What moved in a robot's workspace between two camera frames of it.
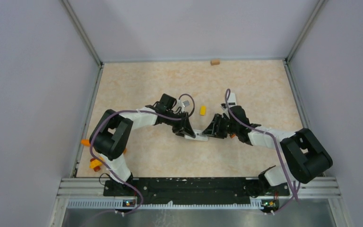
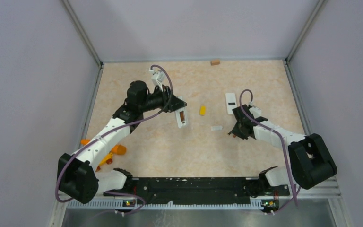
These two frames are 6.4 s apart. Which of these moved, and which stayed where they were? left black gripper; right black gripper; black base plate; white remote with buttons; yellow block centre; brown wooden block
Moved: right black gripper; left black gripper; white remote with buttons
Stayed: yellow block centre; black base plate; brown wooden block
